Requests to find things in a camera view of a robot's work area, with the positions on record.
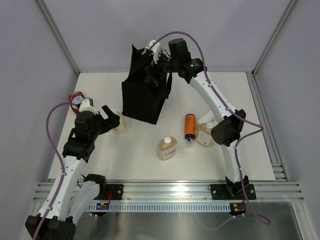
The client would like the left aluminium corner post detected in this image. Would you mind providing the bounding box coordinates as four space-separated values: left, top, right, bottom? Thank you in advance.
34 0 81 76

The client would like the amber soap bottle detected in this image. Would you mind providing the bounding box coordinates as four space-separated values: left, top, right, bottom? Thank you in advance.
196 122 214 148
157 136 177 161

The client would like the orange spray can blue cap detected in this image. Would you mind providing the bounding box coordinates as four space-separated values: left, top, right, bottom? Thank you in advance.
184 114 196 147

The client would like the red bottle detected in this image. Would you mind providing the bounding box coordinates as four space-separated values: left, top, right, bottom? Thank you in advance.
68 91 85 115

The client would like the right aluminium corner post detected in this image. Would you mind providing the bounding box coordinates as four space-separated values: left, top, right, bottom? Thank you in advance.
251 0 299 76

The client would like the black canvas bag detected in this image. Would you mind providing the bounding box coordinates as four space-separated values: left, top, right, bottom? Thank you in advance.
121 46 173 125

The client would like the white tube dark cap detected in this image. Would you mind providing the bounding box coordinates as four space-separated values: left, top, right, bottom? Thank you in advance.
197 111 214 125

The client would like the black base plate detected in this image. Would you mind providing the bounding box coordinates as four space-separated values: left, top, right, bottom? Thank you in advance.
208 183 257 200
94 184 124 201

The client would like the white slotted cable duct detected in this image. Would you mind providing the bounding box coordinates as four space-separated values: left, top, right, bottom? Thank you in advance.
85 202 231 213

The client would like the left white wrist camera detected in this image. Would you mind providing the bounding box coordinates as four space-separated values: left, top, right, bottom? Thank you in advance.
78 98 98 115

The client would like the purple cable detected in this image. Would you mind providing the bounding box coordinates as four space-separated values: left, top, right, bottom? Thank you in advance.
32 102 106 240
152 31 272 230

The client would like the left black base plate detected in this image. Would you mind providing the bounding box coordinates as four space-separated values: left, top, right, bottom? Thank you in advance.
94 184 124 201

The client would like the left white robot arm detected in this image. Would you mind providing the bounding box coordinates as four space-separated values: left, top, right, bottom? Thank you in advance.
25 105 121 240

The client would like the aluminium corner post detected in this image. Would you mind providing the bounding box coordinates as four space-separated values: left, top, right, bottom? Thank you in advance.
34 0 81 76
251 0 299 76

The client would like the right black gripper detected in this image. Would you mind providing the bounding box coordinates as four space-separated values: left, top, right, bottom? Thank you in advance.
143 50 179 87

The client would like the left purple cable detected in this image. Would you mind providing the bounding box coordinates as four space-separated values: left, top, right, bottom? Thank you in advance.
32 102 106 240

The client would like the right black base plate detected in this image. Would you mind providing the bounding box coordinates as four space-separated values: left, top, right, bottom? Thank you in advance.
208 183 257 200

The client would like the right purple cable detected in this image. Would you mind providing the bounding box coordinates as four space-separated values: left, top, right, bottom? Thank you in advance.
152 31 272 230

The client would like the aluminium front rail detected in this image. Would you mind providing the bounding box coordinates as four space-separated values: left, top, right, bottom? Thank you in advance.
32 181 305 202

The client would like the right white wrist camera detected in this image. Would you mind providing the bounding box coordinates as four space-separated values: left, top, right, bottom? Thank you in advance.
142 40 161 64

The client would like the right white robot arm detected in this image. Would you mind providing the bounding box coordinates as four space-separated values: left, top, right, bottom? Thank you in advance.
145 38 250 199

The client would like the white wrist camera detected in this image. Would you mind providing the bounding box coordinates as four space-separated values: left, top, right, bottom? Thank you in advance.
78 98 98 115
142 40 161 64

